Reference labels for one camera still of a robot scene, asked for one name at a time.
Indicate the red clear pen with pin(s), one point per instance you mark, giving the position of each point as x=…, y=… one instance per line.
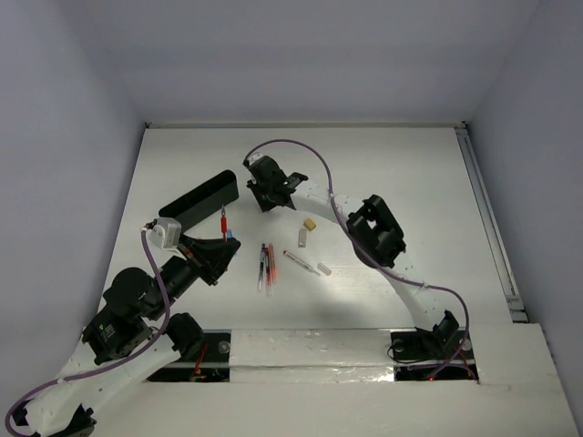
x=271, y=271

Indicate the yellow eraser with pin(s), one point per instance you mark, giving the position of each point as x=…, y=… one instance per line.
x=309, y=224

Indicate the white refill pen red end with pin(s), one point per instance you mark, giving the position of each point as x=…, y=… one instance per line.
x=300, y=262

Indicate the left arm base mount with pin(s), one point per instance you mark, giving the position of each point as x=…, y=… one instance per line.
x=211, y=364

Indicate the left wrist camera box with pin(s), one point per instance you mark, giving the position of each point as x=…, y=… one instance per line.
x=164, y=233

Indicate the black pen holder box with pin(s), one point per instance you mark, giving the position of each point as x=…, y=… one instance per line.
x=204, y=200

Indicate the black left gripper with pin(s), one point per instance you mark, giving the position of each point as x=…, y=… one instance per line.
x=203, y=263

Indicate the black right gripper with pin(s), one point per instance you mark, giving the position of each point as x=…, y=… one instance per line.
x=266, y=204

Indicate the black gel pen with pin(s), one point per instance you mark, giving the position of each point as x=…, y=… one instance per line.
x=262, y=268

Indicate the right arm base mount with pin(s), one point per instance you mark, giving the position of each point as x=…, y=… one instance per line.
x=439, y=354

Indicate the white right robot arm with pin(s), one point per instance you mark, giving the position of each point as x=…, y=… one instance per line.
x=377, y=238

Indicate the grey eraser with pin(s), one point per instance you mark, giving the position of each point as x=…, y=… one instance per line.
x=302, y=239

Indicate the clear pen cap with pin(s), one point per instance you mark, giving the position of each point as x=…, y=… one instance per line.
x=324, y=269

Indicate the red gel pen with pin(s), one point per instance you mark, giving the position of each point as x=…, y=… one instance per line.
x=224, y=224

